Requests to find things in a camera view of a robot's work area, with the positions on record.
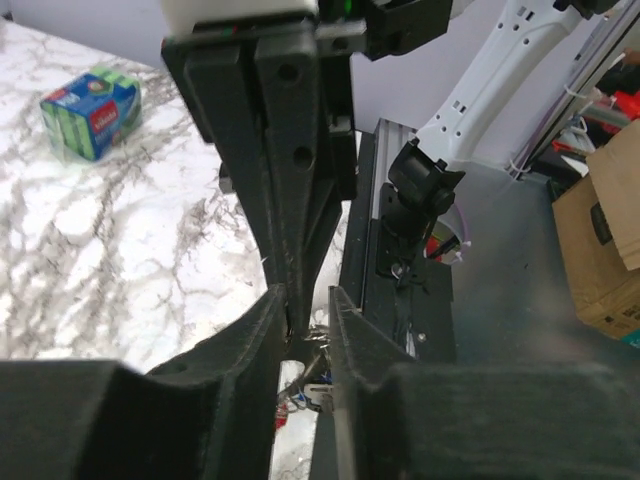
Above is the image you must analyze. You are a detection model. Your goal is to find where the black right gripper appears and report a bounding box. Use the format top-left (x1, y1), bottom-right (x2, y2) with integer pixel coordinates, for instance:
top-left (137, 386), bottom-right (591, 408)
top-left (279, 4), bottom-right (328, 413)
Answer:
top-left (161, 1), bottom-right (452, 343)

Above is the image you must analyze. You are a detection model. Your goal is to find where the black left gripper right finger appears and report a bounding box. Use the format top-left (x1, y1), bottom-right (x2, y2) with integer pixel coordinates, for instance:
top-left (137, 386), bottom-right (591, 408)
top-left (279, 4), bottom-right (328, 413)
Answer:
top-left (329, 287), bottom-right (639, 479)

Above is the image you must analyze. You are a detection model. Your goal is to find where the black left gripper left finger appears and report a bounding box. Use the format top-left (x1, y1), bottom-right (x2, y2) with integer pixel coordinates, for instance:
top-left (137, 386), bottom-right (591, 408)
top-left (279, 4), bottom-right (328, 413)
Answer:
top-left (1, 285), bottom-right (286, 479)

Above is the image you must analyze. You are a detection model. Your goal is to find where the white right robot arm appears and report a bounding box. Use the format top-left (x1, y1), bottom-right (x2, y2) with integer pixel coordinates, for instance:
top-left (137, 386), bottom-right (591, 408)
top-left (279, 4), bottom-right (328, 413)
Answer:
top-left (162, 1), bottom-right (603, 357)

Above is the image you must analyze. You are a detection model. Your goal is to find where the blue green sponge pack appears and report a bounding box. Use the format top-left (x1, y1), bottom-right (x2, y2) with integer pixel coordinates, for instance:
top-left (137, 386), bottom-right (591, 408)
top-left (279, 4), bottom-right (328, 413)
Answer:
top-left (40, 65), bottom-right (142, 162)

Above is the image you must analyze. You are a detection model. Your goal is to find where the brown cardboard box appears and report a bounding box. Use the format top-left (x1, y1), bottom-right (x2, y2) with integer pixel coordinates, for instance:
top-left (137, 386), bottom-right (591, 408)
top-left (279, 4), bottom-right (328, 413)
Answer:
top-left (553, 120), bottom-right (639, 348)

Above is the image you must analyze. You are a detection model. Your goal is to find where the aluminium frame rail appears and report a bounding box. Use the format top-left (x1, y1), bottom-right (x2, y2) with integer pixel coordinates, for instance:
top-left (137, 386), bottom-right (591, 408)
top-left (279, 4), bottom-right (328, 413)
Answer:
top-left (352, 1), bottom-right (639, 172)

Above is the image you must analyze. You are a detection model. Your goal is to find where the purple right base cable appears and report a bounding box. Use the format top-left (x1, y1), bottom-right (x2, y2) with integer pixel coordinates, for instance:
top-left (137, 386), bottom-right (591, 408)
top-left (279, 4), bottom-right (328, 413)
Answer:
top-left (424, 204), bottom-right (474, 266)

